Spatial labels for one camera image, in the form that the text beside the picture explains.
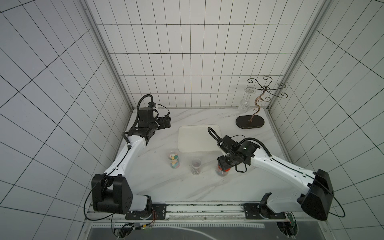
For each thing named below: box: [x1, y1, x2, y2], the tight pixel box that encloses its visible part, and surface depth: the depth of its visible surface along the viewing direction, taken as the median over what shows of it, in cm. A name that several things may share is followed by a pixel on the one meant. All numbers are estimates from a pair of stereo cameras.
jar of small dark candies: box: [191, 158, 202, 176], surface depth 82 cm
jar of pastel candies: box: [168, 151, 181, 169], surface depth 85 cm
